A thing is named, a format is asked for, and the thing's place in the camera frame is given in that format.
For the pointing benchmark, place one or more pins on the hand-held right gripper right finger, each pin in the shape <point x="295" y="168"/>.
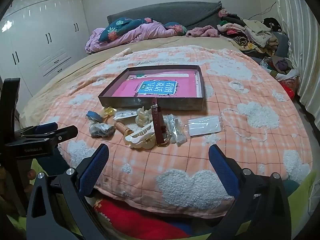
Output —
<point x="222" y="170"/>

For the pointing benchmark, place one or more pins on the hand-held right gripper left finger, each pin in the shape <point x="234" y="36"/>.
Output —
<point x="96" y="170"/>

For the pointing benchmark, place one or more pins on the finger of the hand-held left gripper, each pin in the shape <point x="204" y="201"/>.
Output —
<point x="47" y="127"/>
<point x="65" y="132"/>

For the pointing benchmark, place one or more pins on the blue packet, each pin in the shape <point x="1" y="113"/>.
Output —
<point x="93" y="116"/>

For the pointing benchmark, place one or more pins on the clear bag with dark jewelry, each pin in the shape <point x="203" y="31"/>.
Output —
<point x="101" y="130"/>

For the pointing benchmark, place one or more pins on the clear bag with yellow hoops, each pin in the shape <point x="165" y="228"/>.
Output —
<point x="110" y="111"/>

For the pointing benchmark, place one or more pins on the large cream hair claw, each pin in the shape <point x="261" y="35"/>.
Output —
<point x="140" y="142"/>

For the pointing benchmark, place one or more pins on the small translucent hair claw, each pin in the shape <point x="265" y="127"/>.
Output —
<point x="141" y="117"/>

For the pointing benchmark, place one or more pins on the dark shallow cardboard box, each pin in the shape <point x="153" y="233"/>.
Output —
<point x="140" y="103"/>

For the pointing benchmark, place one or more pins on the person's left hand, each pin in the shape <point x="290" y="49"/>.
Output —
<point x="31" y="173"/>

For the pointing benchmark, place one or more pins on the clear bag with white insert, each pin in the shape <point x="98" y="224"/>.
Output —
<point x="205" y="126"/>

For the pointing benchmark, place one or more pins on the brown wooden hair clip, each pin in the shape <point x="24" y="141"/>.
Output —
<point x="122" y="127"/>

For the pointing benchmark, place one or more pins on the red cloth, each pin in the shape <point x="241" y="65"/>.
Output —
<point x="130" y="217"/>

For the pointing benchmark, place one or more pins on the clear bag with card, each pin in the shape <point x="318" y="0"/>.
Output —
<point x="123" y="115"/>

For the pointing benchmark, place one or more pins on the yellow-green garment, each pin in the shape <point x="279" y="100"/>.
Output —
<point x="301" y="190"/>

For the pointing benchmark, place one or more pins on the pink book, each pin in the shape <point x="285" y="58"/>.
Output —
<point x="135" y="88"/>

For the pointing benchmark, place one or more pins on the white wardrobe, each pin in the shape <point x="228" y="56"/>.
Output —
<point x="50" y="17"/>

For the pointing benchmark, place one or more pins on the red plastic bag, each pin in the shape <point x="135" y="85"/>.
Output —
<point x="287" y="86"/>

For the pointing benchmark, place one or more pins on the teal floral pillow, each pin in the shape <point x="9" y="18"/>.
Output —
<point x="117" y="28"/>

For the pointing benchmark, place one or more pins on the pink quilt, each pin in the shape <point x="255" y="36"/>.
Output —
<point x="140" y="33"/>

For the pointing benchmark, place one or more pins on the pink fluffy garment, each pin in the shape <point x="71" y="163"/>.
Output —
<point x="202" y="31"/>

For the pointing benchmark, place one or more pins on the pile of clothes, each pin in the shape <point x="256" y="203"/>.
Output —
<point x="255" y="32"/>

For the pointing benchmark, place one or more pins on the white curtain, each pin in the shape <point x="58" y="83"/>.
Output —
<point x="300" y="42"/>

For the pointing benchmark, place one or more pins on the grey headboard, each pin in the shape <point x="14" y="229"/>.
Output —
<point x="175" y="12"/>

